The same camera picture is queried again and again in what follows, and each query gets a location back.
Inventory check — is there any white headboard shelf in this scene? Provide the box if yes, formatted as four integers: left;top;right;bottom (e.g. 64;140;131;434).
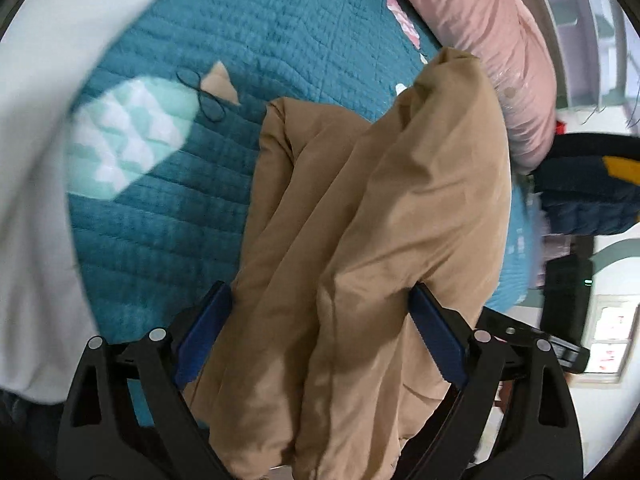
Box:
525;0;640;113

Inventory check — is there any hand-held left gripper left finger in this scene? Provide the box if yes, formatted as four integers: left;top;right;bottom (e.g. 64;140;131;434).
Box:
56;281;237;480

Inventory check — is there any dark cloth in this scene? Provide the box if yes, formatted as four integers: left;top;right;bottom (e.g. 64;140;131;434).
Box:
0;389;63;480

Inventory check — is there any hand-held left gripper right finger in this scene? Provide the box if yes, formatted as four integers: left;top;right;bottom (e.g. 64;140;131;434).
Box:
395;281;584;480

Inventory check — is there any dark navy jacket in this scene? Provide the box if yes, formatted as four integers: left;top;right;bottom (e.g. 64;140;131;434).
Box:
531;132;640;237

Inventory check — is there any white framed panel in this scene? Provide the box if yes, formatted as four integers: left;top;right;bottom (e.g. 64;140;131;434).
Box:
581;294;640;387

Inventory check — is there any tan jacket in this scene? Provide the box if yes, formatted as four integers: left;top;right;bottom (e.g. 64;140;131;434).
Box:
182;47;513;480

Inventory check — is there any black device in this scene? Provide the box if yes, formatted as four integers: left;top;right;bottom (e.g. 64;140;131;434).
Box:
542;257;595;332

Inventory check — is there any white cloth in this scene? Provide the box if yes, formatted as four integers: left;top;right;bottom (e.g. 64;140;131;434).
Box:
0;0;201;407

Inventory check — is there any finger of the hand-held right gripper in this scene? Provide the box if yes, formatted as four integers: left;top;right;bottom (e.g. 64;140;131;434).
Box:
475;307;591;376

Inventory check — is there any teal quilted blanket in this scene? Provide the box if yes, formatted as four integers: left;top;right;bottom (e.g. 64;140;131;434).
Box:
67;0;546;428

